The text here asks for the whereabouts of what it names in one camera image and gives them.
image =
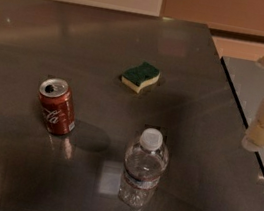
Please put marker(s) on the clear plastic water bottle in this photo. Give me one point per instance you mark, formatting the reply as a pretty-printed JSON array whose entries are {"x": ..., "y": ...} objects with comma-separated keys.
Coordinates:
[{"x": 145, "y": 159}]

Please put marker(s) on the green and yellow sponge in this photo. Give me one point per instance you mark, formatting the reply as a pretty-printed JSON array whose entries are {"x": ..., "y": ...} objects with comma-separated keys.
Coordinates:
[{"x": 140, "y": 77}]

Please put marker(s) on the red Coca-Cola can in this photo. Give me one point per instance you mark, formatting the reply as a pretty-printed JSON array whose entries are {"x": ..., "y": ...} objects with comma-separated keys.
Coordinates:
[{"x": 58, "y": 110}]

